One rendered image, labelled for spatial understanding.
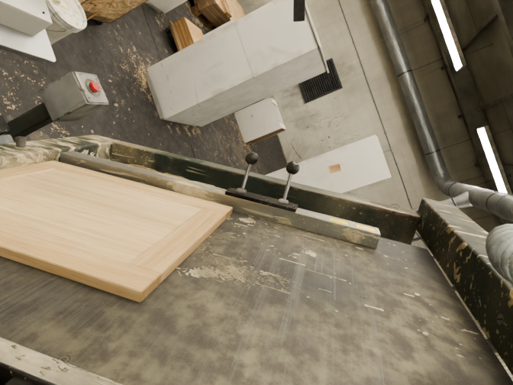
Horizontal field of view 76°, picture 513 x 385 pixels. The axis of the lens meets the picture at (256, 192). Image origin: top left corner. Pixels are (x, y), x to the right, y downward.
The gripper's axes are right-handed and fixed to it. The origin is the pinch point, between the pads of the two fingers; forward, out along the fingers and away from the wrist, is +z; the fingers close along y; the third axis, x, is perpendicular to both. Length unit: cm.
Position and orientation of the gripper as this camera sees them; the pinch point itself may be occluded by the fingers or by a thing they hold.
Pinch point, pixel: (296, 3)
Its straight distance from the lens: 92.8
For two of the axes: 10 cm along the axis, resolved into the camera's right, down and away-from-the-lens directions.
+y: 2.1, -0.7, 9.8
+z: 0.0, 10.0, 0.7
